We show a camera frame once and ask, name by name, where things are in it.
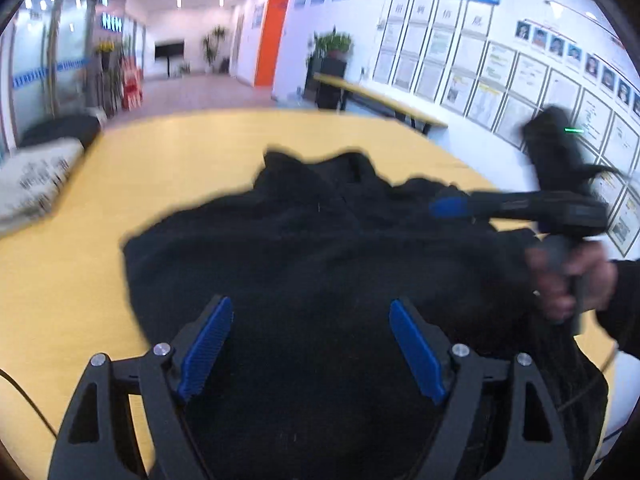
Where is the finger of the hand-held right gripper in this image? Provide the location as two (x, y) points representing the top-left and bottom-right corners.
(430, 191), (538, 222)

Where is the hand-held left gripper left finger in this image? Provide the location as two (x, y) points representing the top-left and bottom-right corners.
(47, 295), (235, 480)

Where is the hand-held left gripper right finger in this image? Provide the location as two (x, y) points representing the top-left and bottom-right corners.
(389, 297), (575, 480)

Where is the black garment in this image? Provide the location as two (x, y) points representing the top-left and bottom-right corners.
(120, 148), (610, 480)

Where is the person's right forearm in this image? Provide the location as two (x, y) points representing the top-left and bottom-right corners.
(597, 258), (640, 361)

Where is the person's right hand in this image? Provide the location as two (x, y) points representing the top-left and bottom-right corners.
(526, 240), (619, 325)

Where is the long yellow bench table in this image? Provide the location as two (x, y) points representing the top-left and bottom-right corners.
(313, 72), (449, 136)

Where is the black planter box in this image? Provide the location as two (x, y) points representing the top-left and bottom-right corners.
(304, 56), (348, 111)

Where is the potted green plant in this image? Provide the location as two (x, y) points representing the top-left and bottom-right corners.
(306, 30), (354, 63)

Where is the printed white sack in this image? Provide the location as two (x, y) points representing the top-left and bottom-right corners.
(0, 137), (85, 235)

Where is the orange door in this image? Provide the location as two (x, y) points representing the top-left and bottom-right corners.
(254, 0), (292, 88)

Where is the red display stand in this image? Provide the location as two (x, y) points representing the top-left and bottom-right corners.
(120, 57), (144, 110)

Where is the tall potted plant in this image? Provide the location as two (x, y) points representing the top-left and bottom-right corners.
(201, 25), (230, 74)

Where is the black television screen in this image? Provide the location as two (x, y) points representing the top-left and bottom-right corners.
(154, 40), (185, 61)

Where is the yellow flower plant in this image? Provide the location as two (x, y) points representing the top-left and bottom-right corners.
(96, 40), (118, 72)

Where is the wall notice board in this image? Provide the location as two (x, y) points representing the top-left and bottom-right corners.
(371, 0), (640, 257)

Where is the black cable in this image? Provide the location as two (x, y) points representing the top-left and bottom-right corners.
(0, 369), (59, 437)

